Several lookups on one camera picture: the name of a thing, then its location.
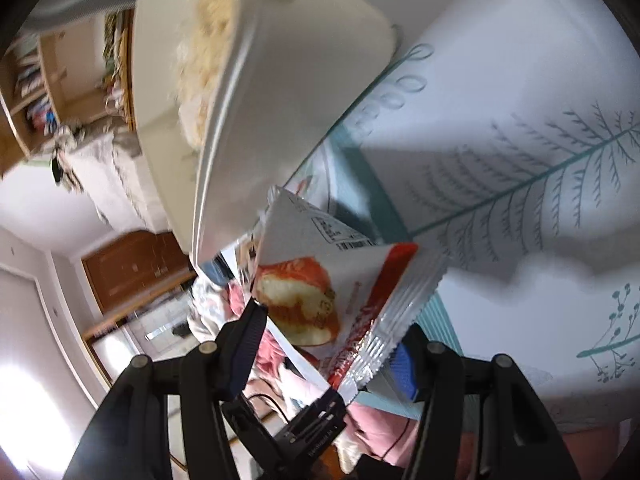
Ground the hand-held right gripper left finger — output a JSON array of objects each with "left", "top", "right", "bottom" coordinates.
[{"left": 65, "top": 300, "right": 271, "bottom": 480}]

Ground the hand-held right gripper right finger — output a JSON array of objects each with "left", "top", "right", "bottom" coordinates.
[{"left": 392, "top": 324, "right": 583, "bottom": 480}]

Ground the red white bun packet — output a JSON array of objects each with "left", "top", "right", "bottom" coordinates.
[{"left": 250, "top": 186, "right": 448, "bottom": 406}]

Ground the white plastic bin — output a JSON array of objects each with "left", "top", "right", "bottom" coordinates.
[{"left": 131, "top": 0, "right": 396, "bottom": 268}]

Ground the puffed rice packet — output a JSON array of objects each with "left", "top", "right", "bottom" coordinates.
[{"left": 172, "top": 0, "right": 241, "bottom": 151}]

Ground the pink blanket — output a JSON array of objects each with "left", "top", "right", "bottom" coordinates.
[{"left": 225, "top": 280, "right": 426, "bottom": 476}]

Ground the floral blanket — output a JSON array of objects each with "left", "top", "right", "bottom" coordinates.
[{"left": 187, "top": 275, "right": 251, "bottom": 341}]

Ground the brown wooden door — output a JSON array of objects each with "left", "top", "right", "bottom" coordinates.
[{"left": 80, "top": 230, "right": 198, "bottom": 341}]

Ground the tree print tablecloth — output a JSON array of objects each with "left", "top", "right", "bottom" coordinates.
[{"left": 280, "top": 0, "right": 640, "bottom": 431}]

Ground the wooden bookshelf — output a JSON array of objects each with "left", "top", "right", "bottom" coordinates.
[{"left": 0, "top": 25, "right": 136, "bottom": 176}]

